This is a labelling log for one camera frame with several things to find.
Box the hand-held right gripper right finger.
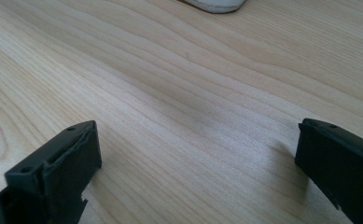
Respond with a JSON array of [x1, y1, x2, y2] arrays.
[[294, 118, 363, 224]]

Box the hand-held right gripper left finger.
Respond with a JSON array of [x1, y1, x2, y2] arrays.
[[0, 119, 103, 224]]

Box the white round object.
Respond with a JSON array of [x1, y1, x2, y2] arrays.
[[178, 0, 248, 15]]

